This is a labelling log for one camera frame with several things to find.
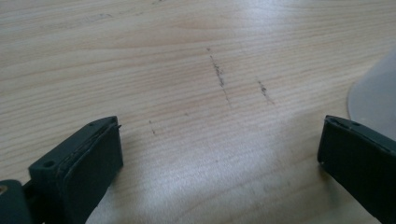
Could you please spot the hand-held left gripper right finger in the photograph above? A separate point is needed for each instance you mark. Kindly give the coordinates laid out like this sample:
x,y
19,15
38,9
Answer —
x,y
361,161

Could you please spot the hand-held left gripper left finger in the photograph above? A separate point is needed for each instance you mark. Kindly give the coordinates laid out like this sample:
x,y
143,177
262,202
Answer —
x,y
77,174

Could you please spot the clear plastic storage box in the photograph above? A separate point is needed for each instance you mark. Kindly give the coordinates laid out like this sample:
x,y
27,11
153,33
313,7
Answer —
x,y
376,93

